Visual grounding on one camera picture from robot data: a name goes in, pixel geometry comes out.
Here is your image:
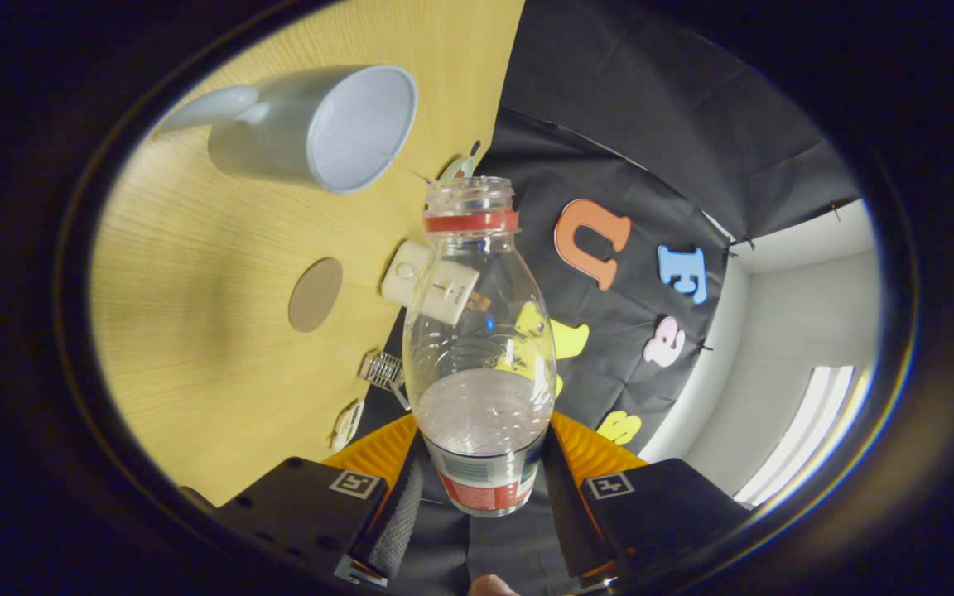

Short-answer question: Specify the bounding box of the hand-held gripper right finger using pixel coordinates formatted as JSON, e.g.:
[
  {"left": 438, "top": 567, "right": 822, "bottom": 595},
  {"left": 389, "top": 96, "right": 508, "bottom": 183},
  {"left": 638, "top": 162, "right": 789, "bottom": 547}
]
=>
[{"left": 539, "top": 411, "right": 753, "bottom": 584}]

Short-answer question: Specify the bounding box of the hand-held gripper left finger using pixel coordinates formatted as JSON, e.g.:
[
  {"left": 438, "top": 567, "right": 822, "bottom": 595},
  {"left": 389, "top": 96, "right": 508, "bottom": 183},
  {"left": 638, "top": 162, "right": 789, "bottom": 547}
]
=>
[{"left": 179, "top": 414, "right": 428, "bottom": 587}]

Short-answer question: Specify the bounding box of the clear plastic juice bottle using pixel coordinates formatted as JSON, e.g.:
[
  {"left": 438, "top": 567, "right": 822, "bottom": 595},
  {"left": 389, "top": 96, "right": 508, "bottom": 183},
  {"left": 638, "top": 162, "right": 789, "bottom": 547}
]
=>
[{"left": 402, "top": 176, "right": 557, "bottom": 517}]

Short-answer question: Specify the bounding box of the round brown coaster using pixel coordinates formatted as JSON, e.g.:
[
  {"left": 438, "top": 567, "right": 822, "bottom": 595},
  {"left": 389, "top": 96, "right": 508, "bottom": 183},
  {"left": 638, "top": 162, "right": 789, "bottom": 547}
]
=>
[{"left": 288, "top": 257, "right": 344, "bottom": 334}]

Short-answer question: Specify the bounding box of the white cup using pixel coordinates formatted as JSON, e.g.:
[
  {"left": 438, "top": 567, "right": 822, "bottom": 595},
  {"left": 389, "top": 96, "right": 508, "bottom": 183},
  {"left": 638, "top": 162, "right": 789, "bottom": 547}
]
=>
[{"left": 154, "top": 65, "right": 418, "bottom": 195}]

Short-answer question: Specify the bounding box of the small white divided dish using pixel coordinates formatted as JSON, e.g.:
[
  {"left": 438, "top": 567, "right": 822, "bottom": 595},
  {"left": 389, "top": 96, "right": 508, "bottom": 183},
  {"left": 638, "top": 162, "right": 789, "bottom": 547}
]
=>
[{"left": 332, "top": 400, "right": 364, "bottom": 452}]

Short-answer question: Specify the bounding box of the white toaster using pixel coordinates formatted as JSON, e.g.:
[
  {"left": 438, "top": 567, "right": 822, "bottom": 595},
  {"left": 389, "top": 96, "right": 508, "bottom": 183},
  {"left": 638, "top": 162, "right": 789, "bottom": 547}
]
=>
[{"left": 380, "top": 240, "right": 491, "bottom": 325}]

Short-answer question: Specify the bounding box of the large ceiling light panel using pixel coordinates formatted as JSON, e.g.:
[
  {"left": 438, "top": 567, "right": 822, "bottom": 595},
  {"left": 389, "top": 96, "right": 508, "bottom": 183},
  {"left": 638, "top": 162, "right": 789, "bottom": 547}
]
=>
[{"left": 734, "top": 366, "right": 871, "bottom": 507}]

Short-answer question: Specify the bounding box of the wooden table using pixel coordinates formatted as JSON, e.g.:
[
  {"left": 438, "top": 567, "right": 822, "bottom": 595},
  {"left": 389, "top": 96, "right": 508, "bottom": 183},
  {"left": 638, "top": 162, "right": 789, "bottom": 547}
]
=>
[{"left": 89, "top": 0, "right": 526, "bottom": 507}]

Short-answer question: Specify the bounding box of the small metal wire basket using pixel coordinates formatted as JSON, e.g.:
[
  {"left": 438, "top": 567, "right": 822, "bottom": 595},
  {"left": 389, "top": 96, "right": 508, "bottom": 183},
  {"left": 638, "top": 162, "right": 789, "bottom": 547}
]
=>
[{"left": 359, "top": 352, "right": 412, "bottom": 411}]

